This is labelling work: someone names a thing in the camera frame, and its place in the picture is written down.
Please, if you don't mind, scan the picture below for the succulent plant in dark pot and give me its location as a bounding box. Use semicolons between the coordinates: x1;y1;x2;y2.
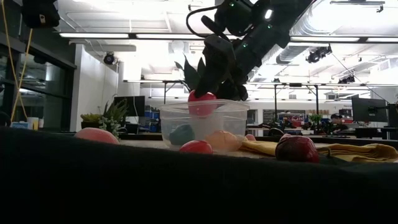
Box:
80;99;129;141

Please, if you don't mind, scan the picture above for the black folded cloth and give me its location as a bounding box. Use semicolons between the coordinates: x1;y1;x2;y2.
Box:
0;126;398;224

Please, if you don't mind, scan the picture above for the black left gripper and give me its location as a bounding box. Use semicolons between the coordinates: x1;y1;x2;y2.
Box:
20;0;62;29

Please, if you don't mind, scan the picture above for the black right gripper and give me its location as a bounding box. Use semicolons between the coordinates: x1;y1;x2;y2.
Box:
194;0;293;102

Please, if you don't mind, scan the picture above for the snake plant in white pot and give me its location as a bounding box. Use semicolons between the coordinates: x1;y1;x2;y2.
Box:
174;54;208;94

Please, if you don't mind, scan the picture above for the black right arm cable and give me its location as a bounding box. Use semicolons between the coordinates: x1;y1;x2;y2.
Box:
185;4;233;40

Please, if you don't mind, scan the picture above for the red toy bell pepper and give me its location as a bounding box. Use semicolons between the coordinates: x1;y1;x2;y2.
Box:
187;90;218;117

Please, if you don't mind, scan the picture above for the person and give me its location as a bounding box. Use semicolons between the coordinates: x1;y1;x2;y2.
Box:
329;113;349;131

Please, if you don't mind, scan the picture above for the yellow and white cup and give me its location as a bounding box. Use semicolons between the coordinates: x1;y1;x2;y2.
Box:
27;116;45;131

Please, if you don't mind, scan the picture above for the yellow cable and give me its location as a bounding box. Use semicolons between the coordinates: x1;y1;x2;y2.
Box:
0;0;34;124

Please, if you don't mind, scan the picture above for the yellow folded cloth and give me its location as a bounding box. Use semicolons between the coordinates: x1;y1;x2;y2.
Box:
238;138;398;164

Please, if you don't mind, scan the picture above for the black ceiling spotlight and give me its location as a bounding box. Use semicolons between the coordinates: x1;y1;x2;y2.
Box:
338;75;356;85
103;52;116;66
305;45;333;65

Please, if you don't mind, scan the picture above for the pink toy peach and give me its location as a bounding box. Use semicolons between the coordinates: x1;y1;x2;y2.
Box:
73;127;120;145

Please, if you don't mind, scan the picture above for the clear plastic tupperware container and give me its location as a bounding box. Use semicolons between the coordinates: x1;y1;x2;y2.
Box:
158;99;251;151

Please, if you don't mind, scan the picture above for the white LED light strip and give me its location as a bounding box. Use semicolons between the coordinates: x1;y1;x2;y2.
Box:
290;36;361;43
366;37;398;44
58;32;130;39
136;33;206;40

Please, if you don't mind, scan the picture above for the orange toy fruit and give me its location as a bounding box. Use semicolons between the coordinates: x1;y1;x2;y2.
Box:
205;129;244;152

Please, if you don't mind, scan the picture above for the black computer monitor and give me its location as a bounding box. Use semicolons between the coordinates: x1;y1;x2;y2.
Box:
351;96;388;123
113;95;146;118

